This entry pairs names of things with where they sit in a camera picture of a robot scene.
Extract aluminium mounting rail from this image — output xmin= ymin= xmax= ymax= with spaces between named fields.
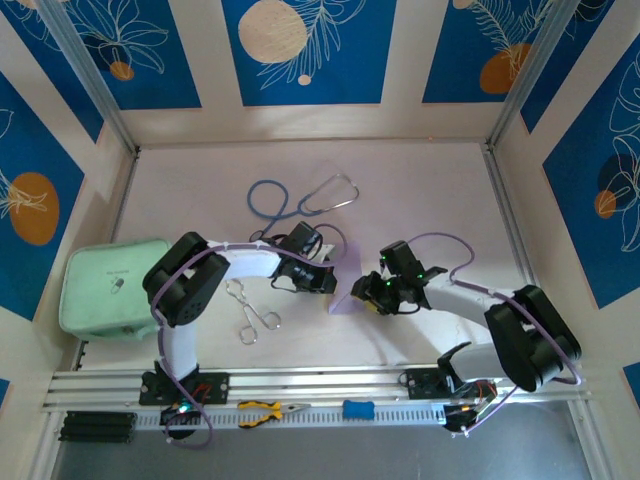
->
xmin=42 ymin=362 xmax=594 ymax=414

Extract black bar stack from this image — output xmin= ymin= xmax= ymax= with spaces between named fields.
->
xmin=58 ymin=410 xmax=137 ymax=444

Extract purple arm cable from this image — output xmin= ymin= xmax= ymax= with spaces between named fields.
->
xmin=151 ymin=223 xmax=349 ymax=450
xmin=412 ymin=231 xmax=584 ymax=437

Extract grey slotted cable duct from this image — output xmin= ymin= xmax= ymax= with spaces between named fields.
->
xmin=133 ymin=403 xmax=447 ymax=432

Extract aluminium frame post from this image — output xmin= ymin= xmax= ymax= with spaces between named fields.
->
xmin=485 ymin=0 xmax=587 ymax=154
xmin=35 ymin=0 xmax=142 ymax=157

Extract yellow black pliers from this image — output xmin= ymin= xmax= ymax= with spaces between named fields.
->
xmin=237 ymin=399 xmax=312 ymax=429

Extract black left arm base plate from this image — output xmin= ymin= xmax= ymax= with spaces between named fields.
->
xmin=138 ymin=370 xmax=231 ymax=406

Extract aluminium table side rail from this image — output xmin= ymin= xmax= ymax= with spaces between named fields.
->
xmin=482 ymin=144 xmax=551 ymax=321

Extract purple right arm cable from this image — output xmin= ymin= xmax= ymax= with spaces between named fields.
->
xmin=412 ymin=231 xmax=584 ymax=437

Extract blue stethoscope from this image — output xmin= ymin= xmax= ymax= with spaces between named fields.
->
xmin=247 ymin=173 xmax=361 ymax=244

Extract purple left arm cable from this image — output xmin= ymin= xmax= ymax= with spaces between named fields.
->
xmin=151 ymin=223 xmax=349 ymax=450

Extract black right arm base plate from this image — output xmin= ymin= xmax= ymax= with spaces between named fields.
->
xmin=405 ymin=367 xmax=496 ymax=401

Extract mint green zip pouch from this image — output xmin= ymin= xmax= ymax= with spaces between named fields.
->
xmin=58 ymin=238 xmax=174 ymax=343

